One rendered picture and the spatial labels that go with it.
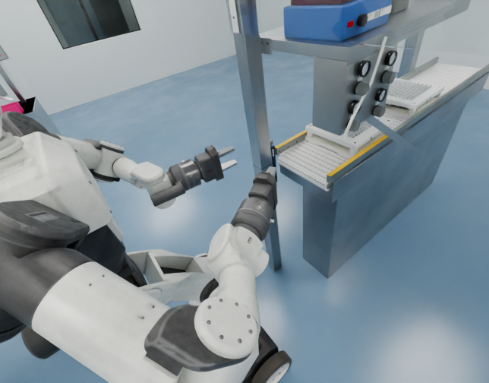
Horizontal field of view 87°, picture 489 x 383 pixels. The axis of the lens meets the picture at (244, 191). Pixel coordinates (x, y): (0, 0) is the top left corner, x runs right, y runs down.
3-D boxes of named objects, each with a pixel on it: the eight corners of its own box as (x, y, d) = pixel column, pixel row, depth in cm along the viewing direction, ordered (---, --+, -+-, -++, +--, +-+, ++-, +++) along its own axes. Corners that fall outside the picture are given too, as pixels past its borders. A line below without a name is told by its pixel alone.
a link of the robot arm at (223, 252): (229, 216, 57) (225, 251, 44) (258, 241, 59) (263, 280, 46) (210, 236, 59) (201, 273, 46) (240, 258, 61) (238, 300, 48)
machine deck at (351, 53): (347, 66, 61) (349, 47, 58) (250, 50, 86) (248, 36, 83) (468, 9, 84) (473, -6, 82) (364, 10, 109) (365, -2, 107)
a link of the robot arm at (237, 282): (266, 267, 45) (280, 378, 27) (244, 308, 49) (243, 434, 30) (209, 247, 44) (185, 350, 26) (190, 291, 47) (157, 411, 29)
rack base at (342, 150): (340, 119, 122) (341, 115, 121) (390, 135, 106) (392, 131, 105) (304, 140, 113) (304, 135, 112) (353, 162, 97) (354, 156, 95)
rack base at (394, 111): (411, 121, 112) (413, 115, 111) (361, 107, 129) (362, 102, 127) (440, 101, 122) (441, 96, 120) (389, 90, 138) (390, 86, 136)
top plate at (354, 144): (342, 109, 119) (342, 105, 118) (393, 125, 103) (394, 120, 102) (304, 130, 110) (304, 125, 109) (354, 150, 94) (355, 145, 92)
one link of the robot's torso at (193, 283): (227, 308, 99) (96, 336, 65) (204, 277, 110) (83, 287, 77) (245, 276, 96) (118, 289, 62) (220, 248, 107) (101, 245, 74)
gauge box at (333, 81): (340, 136, 73) (348, 61, 60) (311, 125, 80) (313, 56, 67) (385, 109, 81) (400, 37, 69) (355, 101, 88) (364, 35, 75)
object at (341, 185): (331, 204, 98) (333, 183, 91) (279, 172, 117) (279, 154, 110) (482, 90, 146) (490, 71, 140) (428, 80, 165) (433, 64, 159)
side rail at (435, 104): (329, 183, 90) (330, 176, 87) (326, 182, 91) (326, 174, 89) (491, 68, 139) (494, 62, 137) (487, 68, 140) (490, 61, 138)
